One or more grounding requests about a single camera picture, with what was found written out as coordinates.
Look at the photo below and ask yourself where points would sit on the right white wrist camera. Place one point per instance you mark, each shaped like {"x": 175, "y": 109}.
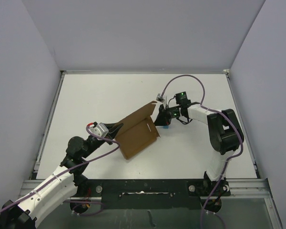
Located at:
{"x": 161, "y": 98}

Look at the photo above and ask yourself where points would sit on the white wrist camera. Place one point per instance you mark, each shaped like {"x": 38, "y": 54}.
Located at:
{"x": 97, "y": 130}
{"x": 161, "y": 98}

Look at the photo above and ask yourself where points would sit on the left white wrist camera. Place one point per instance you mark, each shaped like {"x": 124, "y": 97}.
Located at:
{"x": 97, "y": 130}

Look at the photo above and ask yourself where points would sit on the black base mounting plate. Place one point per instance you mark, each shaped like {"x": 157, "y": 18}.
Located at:
{"x": 155, "y": 193}

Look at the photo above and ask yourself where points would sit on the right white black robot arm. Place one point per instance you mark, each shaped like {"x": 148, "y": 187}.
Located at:
{"x": 224, "y": 130}

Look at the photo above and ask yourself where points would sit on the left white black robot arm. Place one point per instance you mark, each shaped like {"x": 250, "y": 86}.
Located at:
{"x": 29, "y": 211}

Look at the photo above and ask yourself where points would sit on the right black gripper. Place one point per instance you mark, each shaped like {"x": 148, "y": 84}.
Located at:
{"x": 162, "y": 119}

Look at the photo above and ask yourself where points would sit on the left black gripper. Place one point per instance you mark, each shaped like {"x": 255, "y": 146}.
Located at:
{"x": 113, "y": 129}

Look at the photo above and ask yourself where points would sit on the aluminium table frame rail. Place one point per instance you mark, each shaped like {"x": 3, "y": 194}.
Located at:
{"x": 31, "y": 105}

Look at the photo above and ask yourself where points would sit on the brown cardboard paper box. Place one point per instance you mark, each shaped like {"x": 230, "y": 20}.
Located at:
{"x": 138, "y": 131}

